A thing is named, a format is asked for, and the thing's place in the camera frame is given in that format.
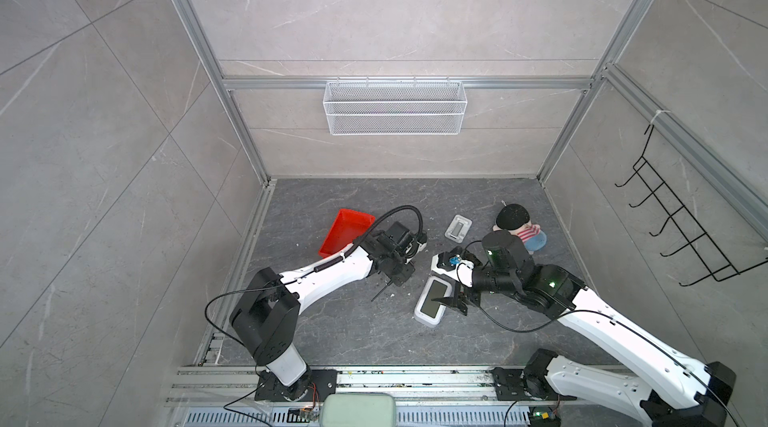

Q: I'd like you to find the red handled screwdriver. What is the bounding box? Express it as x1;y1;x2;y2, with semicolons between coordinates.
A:
371;282;391;302

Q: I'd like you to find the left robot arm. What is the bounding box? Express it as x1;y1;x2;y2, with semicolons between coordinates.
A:
229;222;427;400

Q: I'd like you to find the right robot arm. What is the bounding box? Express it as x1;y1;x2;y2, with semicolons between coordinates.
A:
431;230;736;426

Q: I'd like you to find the red plastic bin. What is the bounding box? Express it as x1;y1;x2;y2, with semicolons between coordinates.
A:
318;208;376;258

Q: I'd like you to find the white digital clock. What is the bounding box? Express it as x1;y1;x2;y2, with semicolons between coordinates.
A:
413;276;453;328

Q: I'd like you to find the small clear plastic case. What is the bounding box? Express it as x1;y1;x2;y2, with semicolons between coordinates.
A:
444;214;472;244

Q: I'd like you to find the plush doll black hat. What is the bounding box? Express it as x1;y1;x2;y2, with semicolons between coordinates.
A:
493;203;547;254

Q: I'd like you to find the pale green box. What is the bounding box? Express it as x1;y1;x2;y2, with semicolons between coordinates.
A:
319;393;397;427

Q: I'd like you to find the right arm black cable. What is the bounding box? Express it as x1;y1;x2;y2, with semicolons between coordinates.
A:
455;239;742;427

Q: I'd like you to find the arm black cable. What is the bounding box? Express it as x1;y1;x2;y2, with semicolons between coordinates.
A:
203;204;425;362
455;239;742;427

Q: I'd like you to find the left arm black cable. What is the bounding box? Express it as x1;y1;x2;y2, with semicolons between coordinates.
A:
203;204;425;362

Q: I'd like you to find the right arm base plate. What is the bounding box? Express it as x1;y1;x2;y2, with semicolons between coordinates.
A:
489;367;576;402

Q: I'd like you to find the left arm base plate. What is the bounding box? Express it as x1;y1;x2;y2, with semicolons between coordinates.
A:
254;368;338;402

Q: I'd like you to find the white wire mesh basket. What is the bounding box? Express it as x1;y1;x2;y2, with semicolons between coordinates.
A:
323;80;468;136

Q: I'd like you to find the aluminium rail base frame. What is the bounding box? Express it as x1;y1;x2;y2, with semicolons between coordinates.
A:
160;322;628;426

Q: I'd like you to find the black wire hook rack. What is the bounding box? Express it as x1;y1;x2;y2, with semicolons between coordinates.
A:
614;125;767;288

